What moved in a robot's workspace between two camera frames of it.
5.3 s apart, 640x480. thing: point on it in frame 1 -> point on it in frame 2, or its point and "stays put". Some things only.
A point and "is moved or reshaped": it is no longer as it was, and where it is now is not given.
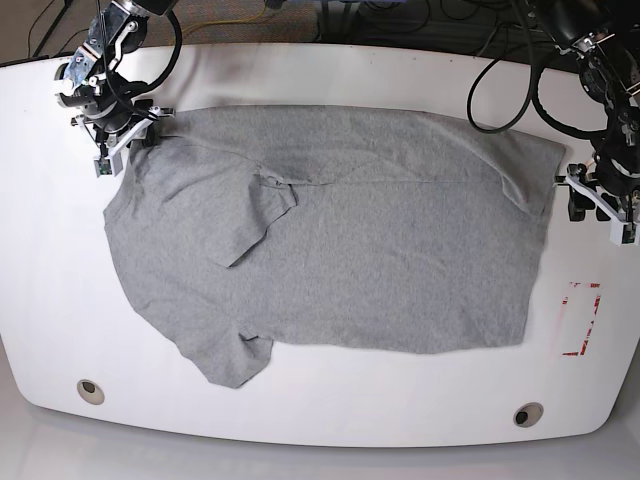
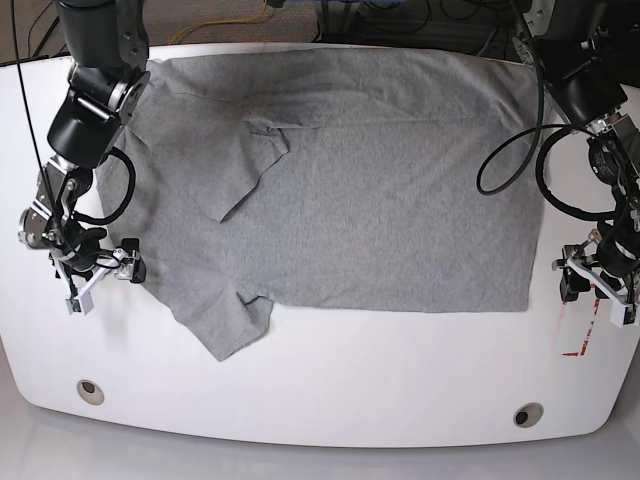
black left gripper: x=116 y=112 -> x=131 y=264
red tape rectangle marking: x=565 y=301 stays put
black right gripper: x=578 y=203 -> x=572 y=282
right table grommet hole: x=528 y=414 stays put
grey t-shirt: x=243 y=227 is moved or reshaped
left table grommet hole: x=90 y=391 stays put
